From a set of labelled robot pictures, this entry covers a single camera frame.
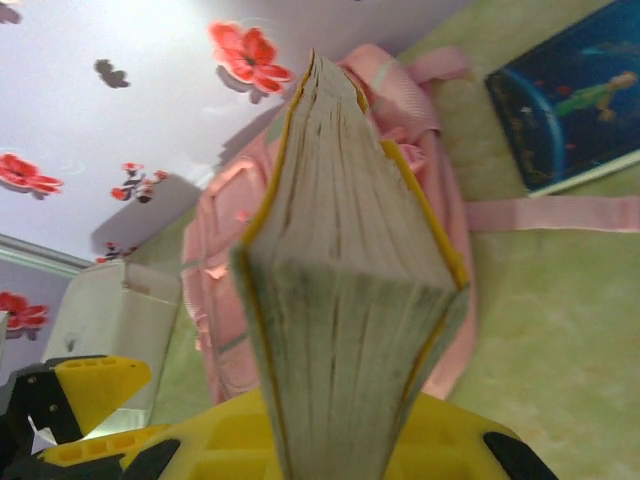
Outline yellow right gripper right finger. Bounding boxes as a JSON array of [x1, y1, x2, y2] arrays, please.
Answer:
[[387, 392, 559, 480]]

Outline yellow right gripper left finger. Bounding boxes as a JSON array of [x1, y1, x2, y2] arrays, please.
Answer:
[[119, 388, 286, 480]]

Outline pink fabric backpack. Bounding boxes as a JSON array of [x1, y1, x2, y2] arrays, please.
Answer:
[[179, 43, 640, 406]]

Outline thick yellow-covered book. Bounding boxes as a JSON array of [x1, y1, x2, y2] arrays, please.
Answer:
[[230, 48, 471, 480]]

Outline blue Little Prince book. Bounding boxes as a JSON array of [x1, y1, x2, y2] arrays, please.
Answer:
[[483, 0, 640, 197]]

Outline white zippered storage case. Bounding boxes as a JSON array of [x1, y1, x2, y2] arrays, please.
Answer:
[[42, 258, 182, 426]]

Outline aluminium corner post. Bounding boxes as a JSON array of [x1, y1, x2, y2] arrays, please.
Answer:
[[0, 233, 96, 277]]

